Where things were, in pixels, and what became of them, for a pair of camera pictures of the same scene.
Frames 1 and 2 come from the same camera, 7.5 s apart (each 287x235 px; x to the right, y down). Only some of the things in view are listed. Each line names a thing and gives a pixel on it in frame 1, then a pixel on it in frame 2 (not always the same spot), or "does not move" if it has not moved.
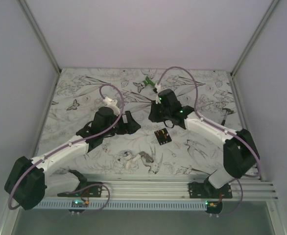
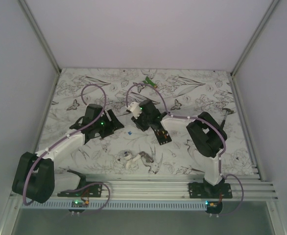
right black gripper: (153, 116) -> (136, 121)
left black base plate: (90, 189) does not move
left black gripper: (129, 128) -> (114, 124)
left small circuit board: (78, 203) does not move
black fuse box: (162, 136) does not move
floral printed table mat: (156, 149) does not move
